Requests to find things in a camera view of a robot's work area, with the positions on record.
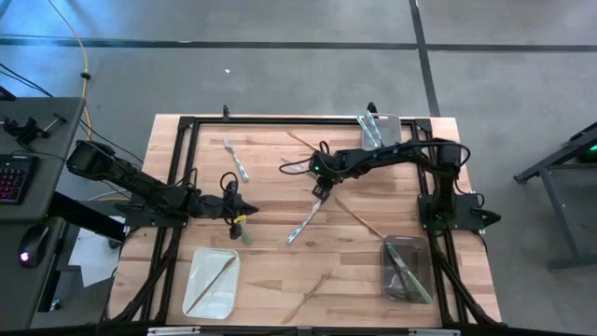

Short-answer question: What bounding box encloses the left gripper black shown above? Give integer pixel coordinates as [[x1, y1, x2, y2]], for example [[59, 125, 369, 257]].
[[188, 185, 260, 241]]

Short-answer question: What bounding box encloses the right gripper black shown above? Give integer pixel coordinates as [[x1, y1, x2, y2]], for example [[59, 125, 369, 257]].
[[308, 149, 350, 203]]

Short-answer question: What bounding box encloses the wooden knife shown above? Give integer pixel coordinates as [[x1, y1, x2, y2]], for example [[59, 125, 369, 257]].
[[334, 197, 387, 241]]

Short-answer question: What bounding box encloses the knife with teal patterned handle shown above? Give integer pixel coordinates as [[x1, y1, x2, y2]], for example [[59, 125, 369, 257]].
[[355, 115, 377, 149]]

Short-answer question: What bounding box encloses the slim wooden utensil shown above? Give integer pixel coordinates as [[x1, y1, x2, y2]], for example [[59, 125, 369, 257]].
[[185, 255, 238, 315], [285, 129, 323, 153]]

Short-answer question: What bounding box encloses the white rectangular tray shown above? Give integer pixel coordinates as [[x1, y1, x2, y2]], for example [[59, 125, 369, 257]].
[[181, 246, 242, 321]]

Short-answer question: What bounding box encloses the dark grey rectangular tray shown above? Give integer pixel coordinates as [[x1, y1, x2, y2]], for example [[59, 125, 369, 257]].
[[380, 233, 435, 305]]

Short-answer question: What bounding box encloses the grey desk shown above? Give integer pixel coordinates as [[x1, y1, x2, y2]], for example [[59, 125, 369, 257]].
[[0, 96, 127, 333]]

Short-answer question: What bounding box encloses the black computer mouse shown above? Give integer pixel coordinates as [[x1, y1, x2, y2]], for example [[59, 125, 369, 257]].
[[17, 223, 52, 270]]

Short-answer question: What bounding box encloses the black backlit keyboard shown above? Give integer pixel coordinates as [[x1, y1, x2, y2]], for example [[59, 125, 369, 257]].
[[0, 153, 40, 206]]

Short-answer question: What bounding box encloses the black desk clamp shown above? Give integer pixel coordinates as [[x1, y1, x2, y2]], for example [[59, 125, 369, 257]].
[[2, 112, 69, 147]]

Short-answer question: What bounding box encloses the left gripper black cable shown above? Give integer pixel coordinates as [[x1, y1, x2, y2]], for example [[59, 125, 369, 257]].
[[219, 171, 240, 200]]

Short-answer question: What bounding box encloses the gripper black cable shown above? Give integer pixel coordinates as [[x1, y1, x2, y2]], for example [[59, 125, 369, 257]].
[[278, 139, 332, 177], [219, 171, 240, 200]]

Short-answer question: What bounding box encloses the fork with teal patterned handle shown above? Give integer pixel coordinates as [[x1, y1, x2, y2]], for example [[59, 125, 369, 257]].
[[221, 133, 251, 183]]

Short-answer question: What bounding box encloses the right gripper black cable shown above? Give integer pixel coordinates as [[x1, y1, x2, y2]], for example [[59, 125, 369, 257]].
[[278, 139, 332, 177]]

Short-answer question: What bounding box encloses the black aluminium table frame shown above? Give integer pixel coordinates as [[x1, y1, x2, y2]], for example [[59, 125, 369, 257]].
[[100, 101, 503, 328]]

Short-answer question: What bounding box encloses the white bin with handle cutouts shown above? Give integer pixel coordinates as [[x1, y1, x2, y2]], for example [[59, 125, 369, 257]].
[[360, 112, 403, 151]]

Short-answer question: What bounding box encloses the silver bracket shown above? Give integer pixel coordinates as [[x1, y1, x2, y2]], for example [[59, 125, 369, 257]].
[[146, 326, 202, 336], [408, 328, 462, 336]]

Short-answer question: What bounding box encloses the yellow cable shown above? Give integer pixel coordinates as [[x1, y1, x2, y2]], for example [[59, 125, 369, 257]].
[[46, 0, 93, 143]]

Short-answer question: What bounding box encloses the black floor cable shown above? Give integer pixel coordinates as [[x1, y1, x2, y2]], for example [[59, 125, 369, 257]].
[[0, 63, 55, 99]]

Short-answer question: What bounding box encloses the black desk frame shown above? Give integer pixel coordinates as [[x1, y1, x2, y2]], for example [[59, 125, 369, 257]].
[[512, 119, 597, 272]]

